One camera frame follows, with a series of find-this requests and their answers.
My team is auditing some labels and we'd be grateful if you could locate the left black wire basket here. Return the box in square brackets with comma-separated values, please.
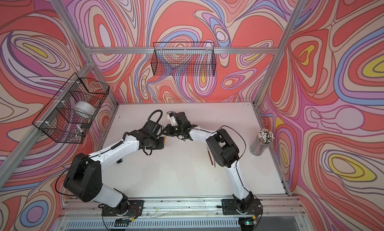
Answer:
[32, 73, 110, 144]

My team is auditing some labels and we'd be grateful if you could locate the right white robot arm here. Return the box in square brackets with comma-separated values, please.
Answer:
[165, 111, 254, 214]

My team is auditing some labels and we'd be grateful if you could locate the aluminium frame corner post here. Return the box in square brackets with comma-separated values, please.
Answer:
[44, 0, 119, 107]

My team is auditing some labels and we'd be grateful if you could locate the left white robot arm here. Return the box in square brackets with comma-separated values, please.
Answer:
[64, 121, 164, 215]

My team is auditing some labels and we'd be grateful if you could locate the silver tape roll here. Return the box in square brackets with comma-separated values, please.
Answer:
[72, 101, 96, 119]

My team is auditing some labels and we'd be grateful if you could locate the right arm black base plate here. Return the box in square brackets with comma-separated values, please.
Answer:
[220, 199, 263, 217]

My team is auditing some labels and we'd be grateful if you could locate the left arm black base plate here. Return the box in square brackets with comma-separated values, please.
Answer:
[100, 200, 145, 218]

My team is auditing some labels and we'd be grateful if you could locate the back black wire basket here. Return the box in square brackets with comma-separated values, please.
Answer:
[151, 41, 217, 77]

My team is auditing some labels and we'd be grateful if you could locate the black wire basket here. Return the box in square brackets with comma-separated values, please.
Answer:
[32, 73, 110, 144]
[151, 41, 217, 77]

